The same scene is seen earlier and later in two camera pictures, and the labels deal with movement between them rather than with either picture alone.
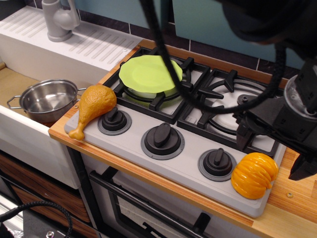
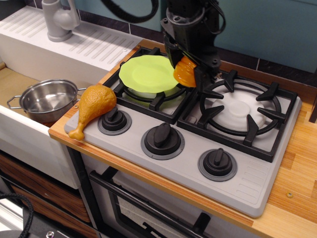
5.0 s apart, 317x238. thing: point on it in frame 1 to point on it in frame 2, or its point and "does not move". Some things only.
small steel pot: [46, 100] does not move
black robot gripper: [291, 117] to [195, 32]
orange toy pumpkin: [253, 174] to [184, 72]
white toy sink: [27, 55] does not move
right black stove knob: [217, 165] does not move
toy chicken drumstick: [94, 101] does not move
